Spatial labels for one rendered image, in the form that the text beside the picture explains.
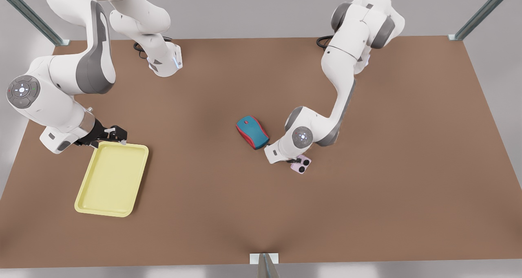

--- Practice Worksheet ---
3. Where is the pink smartphone with black lenses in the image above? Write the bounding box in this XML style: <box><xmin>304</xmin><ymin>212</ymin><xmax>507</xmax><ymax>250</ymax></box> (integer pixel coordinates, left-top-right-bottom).
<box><xmin>290</xmin><ymin>156</ymin><xmax>312</xmax><ymax>176</ymax></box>

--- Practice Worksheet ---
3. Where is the pale yellow rectangular tray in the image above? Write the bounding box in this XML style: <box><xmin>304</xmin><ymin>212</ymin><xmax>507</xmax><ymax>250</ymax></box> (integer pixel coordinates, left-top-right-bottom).
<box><xmin>74</xmin><ymin>141</ymin><xmax>149</xmax><ymax>218</ymax></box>

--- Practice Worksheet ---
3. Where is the red and blue computer mouse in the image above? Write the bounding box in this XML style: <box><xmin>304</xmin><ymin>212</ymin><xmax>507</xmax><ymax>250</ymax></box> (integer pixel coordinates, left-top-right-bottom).
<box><xmin>236</xmin><ymin>115</ymin><xmax>270</xmax><ymax>150</ymax></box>

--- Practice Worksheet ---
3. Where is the black right arm cable loop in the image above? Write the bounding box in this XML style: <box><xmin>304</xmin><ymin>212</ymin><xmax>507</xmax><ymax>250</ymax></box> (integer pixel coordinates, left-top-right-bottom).
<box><xmin>133</xmin><ymin>36</ymin><xmax>174</xmax><ymax>61</ymax></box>

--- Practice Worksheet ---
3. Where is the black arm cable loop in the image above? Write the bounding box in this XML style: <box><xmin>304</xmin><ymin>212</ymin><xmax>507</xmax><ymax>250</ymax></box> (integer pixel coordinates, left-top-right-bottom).
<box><xmin>133</xmin><ymin>36</ymin><xmax>174</xmax><ymax>61</ymax></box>
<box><xmin>316</xmin><ymin>35</ymin><xmax>335</xmax><ymax>51</ymax></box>

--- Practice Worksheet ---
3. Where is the silver frame post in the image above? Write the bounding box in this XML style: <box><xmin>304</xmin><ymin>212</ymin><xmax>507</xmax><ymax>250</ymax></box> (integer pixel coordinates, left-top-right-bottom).
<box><xmin>448</xmin><ymin>0</ymin><xmax>521</xmax><ymax>41</ymax></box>
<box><xmin>250</xmin><ymin>253</ymin><xmax>280</xmax><ymax>278</ymax></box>
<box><xmin>0</xmin><ymin>0</ymin><xmax>70</xmax><ymax>46</ymax></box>

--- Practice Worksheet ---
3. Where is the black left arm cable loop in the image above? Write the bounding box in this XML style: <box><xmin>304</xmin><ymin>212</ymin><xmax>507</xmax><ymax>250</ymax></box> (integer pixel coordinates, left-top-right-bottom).
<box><xmin>316</xmin><ymin>35</ymin><xmax>335</xmax><ymax>51</ymax></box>

